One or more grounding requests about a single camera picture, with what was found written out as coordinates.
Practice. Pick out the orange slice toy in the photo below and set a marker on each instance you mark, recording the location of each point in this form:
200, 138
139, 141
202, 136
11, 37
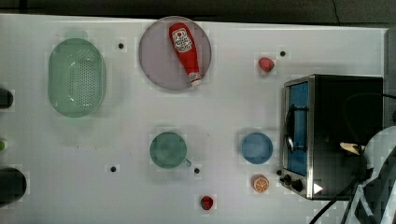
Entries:
260, 183

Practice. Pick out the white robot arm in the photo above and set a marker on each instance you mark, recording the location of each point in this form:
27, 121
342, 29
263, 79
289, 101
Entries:
374, 199

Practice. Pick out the red plush ketchup bottle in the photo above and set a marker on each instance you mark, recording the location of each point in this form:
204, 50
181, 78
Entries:
186, 51

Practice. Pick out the green mug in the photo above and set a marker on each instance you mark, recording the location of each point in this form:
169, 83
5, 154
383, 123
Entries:
168, 150

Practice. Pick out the black cylinder object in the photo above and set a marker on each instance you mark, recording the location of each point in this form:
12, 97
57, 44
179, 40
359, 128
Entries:
6, 99

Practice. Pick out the red strawberry toy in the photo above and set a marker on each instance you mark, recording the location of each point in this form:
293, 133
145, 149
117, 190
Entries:
207, 203

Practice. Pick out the yellow plush banana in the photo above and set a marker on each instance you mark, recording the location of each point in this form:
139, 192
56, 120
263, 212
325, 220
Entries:
352, 148

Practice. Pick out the pink strawberry toy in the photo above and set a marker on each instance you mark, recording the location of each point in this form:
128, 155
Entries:
266, 64

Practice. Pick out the grey round plate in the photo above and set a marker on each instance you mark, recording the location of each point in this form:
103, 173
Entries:
158, 59

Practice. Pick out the green perforated colander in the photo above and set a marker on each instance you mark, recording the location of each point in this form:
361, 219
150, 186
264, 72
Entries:
77, 78

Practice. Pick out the black toaster oven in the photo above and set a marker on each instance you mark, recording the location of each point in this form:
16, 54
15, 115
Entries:
319, 113

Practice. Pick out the blue bowl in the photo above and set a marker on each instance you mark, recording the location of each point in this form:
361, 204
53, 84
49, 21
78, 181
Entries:
256, 148

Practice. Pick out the small green object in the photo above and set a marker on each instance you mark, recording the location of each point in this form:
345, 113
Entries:
2, 145

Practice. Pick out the dark round object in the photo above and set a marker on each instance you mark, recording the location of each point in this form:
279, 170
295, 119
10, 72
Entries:
13, 185

